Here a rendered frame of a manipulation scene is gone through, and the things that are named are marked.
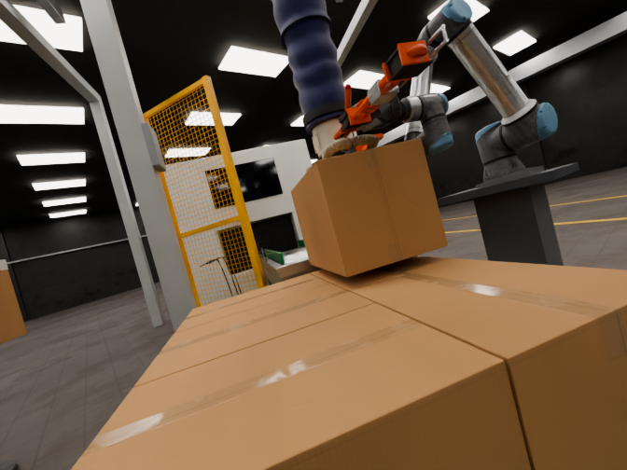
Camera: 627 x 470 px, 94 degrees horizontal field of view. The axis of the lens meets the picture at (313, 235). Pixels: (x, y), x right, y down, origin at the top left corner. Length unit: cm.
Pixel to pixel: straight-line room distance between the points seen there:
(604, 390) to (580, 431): 7
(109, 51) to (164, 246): 139
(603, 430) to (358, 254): 66
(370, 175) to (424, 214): 24
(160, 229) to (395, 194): 172
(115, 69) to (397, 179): 216
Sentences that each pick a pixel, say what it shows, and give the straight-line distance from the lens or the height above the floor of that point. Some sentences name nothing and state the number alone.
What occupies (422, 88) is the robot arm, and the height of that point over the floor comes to 124.
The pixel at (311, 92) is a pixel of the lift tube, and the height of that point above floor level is 132.
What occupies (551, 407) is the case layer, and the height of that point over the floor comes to 45.
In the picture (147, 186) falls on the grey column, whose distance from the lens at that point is 238.
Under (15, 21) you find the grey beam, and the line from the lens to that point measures 399.
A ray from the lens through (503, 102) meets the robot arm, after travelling 168.
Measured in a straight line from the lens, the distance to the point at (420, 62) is 84.
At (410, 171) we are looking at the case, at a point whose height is 88.
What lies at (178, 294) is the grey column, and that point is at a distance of 232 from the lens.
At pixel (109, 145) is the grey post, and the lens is 490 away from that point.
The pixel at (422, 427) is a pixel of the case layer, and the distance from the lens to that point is 45.
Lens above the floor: 78
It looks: 2 degrees down
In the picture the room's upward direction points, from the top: 15 degrees counter-clockwise
